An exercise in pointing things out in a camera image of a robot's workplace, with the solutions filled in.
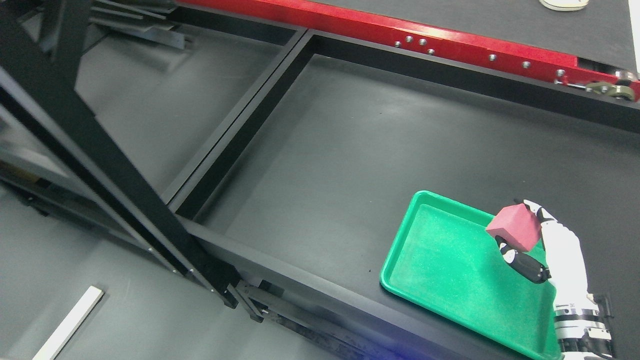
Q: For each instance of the black metal shelf left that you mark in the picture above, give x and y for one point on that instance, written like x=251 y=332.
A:
x=112 y=116

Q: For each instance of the black metal shelf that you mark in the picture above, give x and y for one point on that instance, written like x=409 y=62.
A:
x=309 y=187
x=112 y=116

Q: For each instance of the white table with leg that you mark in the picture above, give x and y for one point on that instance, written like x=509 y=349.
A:
x=60 y=337

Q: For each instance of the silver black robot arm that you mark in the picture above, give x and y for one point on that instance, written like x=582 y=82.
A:
x=583 y=328

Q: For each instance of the red conveyor frame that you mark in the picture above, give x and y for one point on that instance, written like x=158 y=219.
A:
x=491 y=53

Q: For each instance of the black metal shelf right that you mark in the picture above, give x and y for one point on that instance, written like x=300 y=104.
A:
x=309 y=187

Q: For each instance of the green plastic tray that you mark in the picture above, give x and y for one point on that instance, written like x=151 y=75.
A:
x=443 y=260

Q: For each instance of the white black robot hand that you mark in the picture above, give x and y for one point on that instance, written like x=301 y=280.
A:
x=557 y=257

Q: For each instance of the pink cube block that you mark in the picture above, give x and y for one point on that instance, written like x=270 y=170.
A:
x=517 y=226

